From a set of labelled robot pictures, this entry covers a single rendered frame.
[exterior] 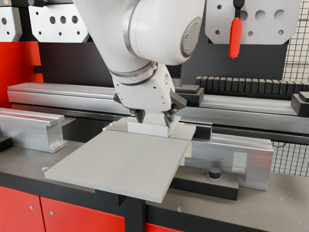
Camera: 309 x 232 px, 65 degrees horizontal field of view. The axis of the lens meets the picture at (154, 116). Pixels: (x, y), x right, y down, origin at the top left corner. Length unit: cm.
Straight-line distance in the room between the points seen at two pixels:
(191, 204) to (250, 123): 38
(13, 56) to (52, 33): 75
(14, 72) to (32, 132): 64
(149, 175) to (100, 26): 21
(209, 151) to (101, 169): 26
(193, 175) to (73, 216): 29
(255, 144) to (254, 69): 52
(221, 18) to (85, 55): 86
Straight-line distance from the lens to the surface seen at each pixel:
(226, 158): 55
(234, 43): 44
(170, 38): 27
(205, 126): 55
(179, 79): 54
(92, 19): 31
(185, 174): 54
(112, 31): 31
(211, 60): 103
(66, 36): 60
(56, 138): 77
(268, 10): 48
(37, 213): 70
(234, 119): 79
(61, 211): 65
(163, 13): 26
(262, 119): 80
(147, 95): 42
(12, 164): 74
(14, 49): 137
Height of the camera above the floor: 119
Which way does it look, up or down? 18 degrees down
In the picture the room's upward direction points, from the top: straight up
